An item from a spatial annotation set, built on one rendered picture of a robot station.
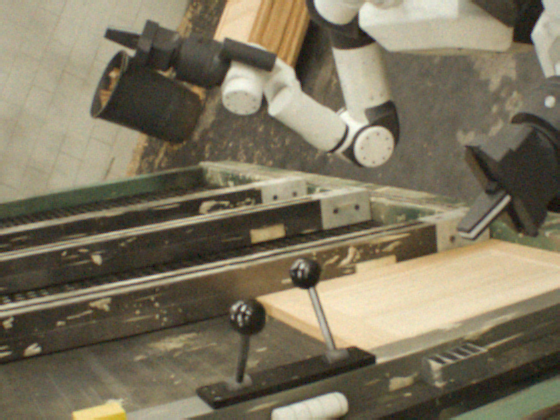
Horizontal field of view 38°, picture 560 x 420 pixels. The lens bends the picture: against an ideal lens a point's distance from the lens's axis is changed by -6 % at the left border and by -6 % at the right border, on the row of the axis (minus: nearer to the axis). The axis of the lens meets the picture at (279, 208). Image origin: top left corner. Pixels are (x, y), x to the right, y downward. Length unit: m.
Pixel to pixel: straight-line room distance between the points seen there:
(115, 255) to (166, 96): 4.04
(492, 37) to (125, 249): 0.85
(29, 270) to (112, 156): 5.05
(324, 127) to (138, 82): 4.14
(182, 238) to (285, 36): 2.93
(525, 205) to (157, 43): 0.77
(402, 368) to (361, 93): 0.68
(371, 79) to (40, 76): 5.24
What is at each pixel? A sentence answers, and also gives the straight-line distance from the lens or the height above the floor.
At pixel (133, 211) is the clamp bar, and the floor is 1.31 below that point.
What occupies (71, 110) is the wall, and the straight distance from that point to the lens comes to 6.63.
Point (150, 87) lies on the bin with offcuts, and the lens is 5.64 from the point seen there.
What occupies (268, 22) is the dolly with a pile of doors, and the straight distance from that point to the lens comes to 4.52.
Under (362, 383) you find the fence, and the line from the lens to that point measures 0.95.
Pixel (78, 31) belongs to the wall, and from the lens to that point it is 6.77.
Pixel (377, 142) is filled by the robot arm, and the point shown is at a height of 1.14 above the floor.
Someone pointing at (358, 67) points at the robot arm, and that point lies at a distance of 1.50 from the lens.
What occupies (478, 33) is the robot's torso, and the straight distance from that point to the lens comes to 1.24.
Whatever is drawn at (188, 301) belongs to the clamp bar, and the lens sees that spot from 1.30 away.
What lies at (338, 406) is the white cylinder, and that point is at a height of 1.41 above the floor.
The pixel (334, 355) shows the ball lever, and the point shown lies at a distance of 0.94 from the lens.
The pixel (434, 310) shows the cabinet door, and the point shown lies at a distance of 1.20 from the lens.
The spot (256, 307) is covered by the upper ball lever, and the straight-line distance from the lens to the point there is 0.82.
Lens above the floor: 1.93
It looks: 27 degrees down
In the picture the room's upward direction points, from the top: 67 degrees counter-clockwise
